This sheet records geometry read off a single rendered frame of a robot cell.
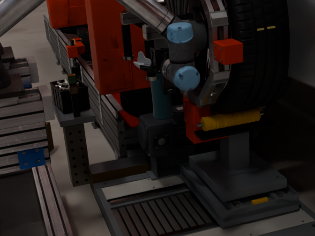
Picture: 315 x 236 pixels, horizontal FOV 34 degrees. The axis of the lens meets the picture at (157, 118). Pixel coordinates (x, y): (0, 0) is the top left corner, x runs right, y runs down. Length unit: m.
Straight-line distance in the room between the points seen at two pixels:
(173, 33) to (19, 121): 0.62
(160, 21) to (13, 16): 0.44
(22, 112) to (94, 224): 0.86
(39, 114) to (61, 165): 1.32
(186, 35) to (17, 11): 0.49
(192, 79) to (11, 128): 0.65
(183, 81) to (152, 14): 0.24
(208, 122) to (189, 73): 0.60
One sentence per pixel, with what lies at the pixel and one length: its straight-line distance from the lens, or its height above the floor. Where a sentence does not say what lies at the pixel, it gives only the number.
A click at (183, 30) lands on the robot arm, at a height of 1.00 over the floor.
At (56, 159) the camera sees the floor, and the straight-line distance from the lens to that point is 3.19.
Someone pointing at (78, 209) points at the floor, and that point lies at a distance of 2.63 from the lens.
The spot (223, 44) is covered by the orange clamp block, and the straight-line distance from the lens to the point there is 1.81.
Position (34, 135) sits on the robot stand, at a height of 0.64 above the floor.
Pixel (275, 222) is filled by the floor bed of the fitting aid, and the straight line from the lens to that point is 2.28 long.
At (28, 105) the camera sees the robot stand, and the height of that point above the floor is 0.75.
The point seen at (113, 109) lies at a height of 0.38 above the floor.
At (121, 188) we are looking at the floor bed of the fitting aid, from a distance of 2.59.
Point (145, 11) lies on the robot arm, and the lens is 1.64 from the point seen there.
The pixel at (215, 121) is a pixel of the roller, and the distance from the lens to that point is 2.11.
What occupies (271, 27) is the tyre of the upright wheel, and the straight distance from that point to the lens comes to 1.90.
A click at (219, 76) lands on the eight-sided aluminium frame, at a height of 0.75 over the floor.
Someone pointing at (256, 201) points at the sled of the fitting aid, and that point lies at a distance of 2.23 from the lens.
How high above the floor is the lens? 1.30
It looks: 21 degrees down
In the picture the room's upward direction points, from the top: 4 degrees counter-clockwise
